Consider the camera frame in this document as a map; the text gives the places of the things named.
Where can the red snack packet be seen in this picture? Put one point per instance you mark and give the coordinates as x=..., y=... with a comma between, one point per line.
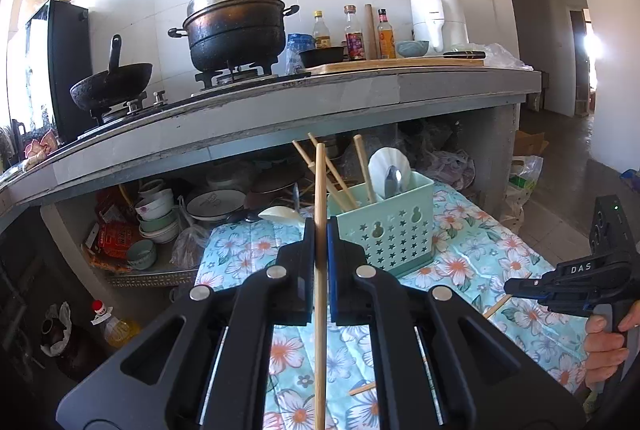
x=112, y=235

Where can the dark jar with white bag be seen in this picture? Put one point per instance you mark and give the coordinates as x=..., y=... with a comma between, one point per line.
x=65, y=345

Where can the white rimmed bowl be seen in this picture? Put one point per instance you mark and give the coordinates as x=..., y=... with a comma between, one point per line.
x=155, y=205

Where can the clear plastic bags heap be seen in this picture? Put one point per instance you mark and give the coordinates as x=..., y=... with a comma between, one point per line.
x=425, y=135

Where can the black wok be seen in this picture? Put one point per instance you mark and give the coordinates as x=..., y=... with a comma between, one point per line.
x=112, y=83

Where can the wooden rolling pin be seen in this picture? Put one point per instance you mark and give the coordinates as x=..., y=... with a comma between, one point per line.
x=371, y=30

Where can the red-label sauce bottle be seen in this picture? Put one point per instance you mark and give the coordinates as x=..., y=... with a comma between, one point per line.
x=353, y=35

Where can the yellow-capped sauce bottle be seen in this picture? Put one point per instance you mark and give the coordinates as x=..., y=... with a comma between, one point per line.
x=321, y=33

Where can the black countertop appliance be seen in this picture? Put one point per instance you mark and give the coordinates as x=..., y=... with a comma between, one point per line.
x=55, y=70

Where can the clear crumpled plastic bag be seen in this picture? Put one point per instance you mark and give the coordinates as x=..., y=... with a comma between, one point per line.
x=500, y=58

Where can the white air fryer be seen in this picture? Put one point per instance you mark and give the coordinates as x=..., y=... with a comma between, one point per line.
x=440, y=20

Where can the pale green bowl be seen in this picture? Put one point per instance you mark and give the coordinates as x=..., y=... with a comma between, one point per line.
x=140, y=255

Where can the perforated metal rack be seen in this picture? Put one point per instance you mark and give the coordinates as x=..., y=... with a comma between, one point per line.
x=150, y=277

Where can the wooden cutting board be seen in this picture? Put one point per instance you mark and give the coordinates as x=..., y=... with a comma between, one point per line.
x=390, y=64

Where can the black cooking pot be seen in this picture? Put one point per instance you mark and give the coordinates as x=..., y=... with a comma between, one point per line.
x=235, y=30

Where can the cooking oil bottle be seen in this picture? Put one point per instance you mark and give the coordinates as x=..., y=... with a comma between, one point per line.
x=117, y=327

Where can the gas stove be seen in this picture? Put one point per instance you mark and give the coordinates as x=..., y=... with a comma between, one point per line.
x=200, y=95

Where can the person's right hand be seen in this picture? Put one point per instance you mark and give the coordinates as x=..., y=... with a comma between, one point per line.
x=600, y=355

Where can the blue plastic packet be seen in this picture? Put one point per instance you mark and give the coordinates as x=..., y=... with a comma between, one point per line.
x=296, y=53

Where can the rice bag in plastic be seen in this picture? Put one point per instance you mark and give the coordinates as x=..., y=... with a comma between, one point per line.
x=522, y=185

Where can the purple tinted plastic bag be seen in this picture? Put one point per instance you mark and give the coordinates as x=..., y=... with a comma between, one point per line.
x=452, y=170

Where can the green ceramic bowl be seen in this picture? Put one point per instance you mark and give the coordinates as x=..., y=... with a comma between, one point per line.
x=160, y=231

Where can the green star-perforated utensil holder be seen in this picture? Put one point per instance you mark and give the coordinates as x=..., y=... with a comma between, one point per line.
x=395, y=240

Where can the black shallow bowl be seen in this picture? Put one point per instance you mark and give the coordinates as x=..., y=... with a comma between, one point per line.
x=322, y=57

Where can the white patterned plate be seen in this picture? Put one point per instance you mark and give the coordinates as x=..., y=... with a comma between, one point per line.
x=215, y=205

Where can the metal spoon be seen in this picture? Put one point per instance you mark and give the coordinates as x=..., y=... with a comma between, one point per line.
x=395, y=180

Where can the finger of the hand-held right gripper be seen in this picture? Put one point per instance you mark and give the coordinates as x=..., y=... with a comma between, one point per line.
x=525, y=287

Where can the light wooden chopstick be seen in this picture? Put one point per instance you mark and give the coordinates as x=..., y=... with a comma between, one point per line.
x=362, y=388
x=362, y=165
x=302, y=155
x=495, y=308
x=341, y=183
x=320, y=190

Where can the teal ceramic bowl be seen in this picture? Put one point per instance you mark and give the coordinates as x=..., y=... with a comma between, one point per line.
x=412, y=49

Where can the orange-label sauce bottle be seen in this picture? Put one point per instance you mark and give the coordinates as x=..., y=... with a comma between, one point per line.
x=386, y=35

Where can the pink crinkled packet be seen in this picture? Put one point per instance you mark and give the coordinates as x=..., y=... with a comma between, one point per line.
x=40, y=145

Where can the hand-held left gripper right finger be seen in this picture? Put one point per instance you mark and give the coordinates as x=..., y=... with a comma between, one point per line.
x=334, y=270

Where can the grey concrete counter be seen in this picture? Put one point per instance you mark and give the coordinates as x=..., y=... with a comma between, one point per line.
x=450, y=85

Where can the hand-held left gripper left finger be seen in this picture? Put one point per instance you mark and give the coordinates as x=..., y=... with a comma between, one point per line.
x=295, y=280

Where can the small clear plastic bag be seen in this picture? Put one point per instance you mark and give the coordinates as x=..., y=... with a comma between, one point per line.
x=187, y=246

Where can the cardboard box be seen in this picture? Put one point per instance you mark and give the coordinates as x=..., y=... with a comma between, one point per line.
x=530, y=143

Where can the floral turquoise blanket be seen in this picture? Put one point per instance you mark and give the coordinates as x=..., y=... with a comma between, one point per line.
x=465, y=230

